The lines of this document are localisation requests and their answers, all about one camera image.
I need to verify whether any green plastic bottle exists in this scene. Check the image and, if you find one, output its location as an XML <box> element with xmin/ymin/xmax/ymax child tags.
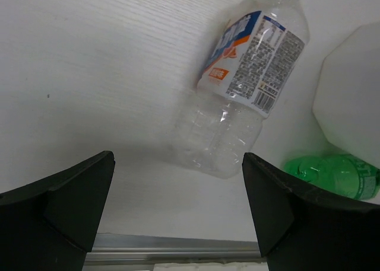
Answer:
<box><xmin>283</xmin><ymin>154</ymin><xmax>379</xmax><ymax>200</ymax></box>

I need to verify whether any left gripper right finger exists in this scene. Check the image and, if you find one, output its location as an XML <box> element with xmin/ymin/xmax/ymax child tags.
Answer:
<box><xmin>242</xmin><ymin>153</ymin><xmax>379</xmax><ymax>270</ymax></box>

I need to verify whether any clear bottle white label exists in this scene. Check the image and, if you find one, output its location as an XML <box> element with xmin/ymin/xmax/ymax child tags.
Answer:
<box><xmin>171</xmin><ymin>0</ymin><xmax>310</xmax><ymax>178</ymax></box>

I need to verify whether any aluminium front rail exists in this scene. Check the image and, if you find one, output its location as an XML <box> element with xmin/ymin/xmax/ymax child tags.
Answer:
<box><xmin>84</xmin><ymin>234</ymin><xmax>266</xmax><ymax>267</ymax></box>

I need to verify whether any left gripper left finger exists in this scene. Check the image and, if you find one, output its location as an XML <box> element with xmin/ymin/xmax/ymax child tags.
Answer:
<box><xmin>1</xmin><ymin>151</ymin><xmax>115</xmax><ymax>270</ymax></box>

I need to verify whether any white octagonal plastic bin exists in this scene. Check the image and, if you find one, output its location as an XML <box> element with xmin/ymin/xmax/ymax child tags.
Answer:
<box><xmin>312</xmin><ymin>23</ymin><xmax>379</xmax><ymax>167</ymax></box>

